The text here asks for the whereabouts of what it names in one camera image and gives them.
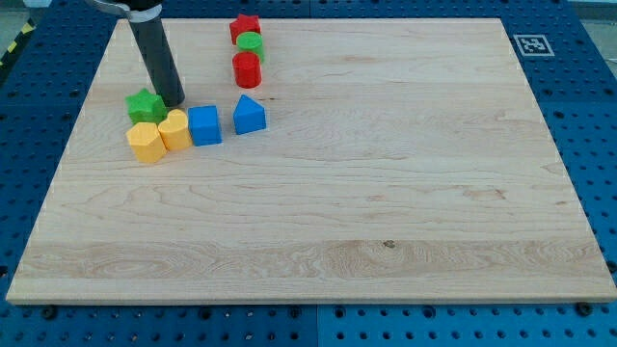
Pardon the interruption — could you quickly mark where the red star block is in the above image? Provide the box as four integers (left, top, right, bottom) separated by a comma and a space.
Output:
228, 13, 261, 45

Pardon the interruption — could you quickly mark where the green star block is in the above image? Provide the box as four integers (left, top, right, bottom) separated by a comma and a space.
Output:
125, 89, 168, 124

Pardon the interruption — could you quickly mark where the blue triangular prism block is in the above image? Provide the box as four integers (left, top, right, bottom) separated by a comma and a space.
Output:
232, 94, 267, 135

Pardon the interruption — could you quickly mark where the light wooden board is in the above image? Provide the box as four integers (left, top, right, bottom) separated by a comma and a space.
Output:
7, 18, 616, 306

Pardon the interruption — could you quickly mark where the blue cube block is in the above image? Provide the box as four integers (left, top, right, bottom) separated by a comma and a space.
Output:
188, 105, 223, 147

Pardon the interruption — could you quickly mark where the red cylinder block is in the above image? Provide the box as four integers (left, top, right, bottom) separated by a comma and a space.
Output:
232, 51, 261, 89

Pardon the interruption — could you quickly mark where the yellow heart block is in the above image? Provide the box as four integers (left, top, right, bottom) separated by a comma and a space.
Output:
158, 109, 193, 150

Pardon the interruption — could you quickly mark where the green cylinder block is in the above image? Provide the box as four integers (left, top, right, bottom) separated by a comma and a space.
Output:
236, 31, 264, 63

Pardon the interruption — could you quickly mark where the yellow hexagon block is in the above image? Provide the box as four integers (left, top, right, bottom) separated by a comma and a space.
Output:
125, 122, 167, 163

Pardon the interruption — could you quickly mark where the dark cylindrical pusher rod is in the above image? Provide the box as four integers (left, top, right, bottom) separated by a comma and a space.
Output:
129, 15, 185, 107

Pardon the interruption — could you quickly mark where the silver clamp on rod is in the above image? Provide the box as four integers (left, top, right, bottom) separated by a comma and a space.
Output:
85, 0, 163, 23

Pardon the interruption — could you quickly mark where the white fiducial marker tag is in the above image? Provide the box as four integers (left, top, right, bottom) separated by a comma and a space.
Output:
514, 34, 554, 57

